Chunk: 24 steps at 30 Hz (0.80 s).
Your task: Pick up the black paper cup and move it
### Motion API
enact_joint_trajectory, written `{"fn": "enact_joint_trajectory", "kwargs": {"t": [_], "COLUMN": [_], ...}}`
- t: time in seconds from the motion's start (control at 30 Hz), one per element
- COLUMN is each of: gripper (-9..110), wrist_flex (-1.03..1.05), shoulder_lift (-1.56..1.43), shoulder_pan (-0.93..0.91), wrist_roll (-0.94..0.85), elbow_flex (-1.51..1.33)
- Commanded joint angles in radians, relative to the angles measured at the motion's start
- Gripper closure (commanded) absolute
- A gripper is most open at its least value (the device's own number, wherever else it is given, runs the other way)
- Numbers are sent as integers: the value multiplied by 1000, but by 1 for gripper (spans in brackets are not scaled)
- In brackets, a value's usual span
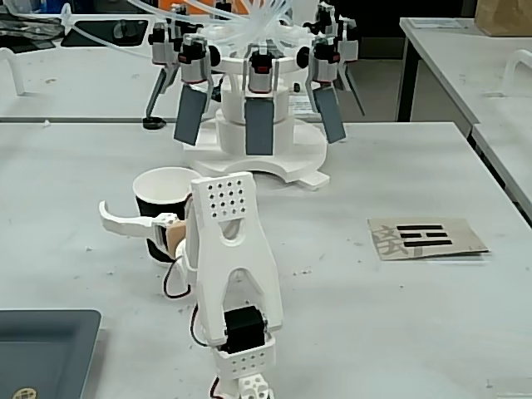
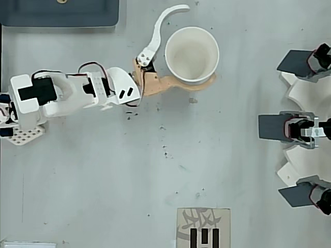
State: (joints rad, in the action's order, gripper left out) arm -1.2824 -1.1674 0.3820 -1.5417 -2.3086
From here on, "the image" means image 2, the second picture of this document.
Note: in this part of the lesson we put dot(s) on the cardboard card with black bars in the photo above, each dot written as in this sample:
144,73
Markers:
204,219

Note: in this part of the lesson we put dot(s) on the white paper cup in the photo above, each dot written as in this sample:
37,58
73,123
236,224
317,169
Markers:
192,54

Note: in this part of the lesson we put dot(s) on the dispenser unit with grey flap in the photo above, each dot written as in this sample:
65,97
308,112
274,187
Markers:
271,126
294,196
294,62

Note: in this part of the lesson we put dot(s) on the dark grey plastic tray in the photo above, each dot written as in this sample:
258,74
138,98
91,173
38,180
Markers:
51,13

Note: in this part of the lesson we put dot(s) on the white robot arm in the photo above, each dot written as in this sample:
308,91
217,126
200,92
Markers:
64,95

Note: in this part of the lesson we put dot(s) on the dark blue clamp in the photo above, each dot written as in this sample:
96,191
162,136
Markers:
5,132
3,98

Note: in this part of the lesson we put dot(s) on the tan gripper with servo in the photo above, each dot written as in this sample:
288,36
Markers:
149,83

